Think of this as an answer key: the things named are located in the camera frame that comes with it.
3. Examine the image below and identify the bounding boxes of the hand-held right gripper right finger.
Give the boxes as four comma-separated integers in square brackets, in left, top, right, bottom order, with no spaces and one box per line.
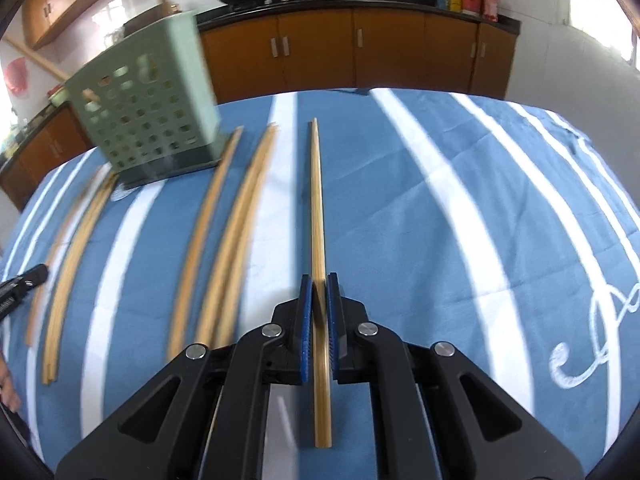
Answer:
[325,272,585,480]

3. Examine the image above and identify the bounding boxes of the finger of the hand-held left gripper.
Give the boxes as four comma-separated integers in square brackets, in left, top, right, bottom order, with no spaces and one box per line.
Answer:
[0,264,49,322]

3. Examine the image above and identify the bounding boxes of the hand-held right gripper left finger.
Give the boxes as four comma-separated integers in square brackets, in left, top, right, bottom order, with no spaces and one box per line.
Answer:
[55,274,316,480]

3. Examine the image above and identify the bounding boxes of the wooden chopstick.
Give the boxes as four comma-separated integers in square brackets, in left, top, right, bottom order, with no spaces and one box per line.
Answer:
[25,179,101,347]
[215,125,279,348]
[167,126,245,361]
[194,124,277,348]
[41,175,113,386]
[47,174,119,383]
[307,117,333,449]

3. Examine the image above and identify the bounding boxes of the green perforated utensil holder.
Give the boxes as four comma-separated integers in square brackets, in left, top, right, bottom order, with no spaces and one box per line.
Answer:
[64,10,223,190]

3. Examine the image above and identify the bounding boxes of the person's left hand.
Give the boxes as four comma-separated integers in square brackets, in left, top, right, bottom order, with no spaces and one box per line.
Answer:
[0,355,22,413]

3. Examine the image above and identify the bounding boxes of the blue white striped tablecloth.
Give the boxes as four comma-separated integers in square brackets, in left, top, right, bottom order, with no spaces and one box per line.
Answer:
[0,87,640,480]

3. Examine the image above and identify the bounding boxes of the red plastic bag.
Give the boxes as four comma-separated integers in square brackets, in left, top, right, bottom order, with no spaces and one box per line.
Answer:
[4,57,28,93]

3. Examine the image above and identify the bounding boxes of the brown wooden base cabinets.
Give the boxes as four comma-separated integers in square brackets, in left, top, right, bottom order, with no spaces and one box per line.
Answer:
[0,5,521,211]

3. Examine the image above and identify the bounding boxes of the black gas stove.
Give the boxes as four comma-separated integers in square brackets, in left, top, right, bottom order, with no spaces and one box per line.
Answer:
[227,0,301,11]

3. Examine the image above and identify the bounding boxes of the black kitchen countertop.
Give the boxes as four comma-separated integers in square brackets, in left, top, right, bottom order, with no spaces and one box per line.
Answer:
[0,0,522,171]

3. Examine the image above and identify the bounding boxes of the bright side window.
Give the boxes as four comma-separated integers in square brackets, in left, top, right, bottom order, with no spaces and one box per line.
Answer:
[567,0,640,68]

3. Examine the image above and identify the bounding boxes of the brown wooden wall cabinets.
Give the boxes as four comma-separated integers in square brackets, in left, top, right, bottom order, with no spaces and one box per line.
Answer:
[20,0,146,51]

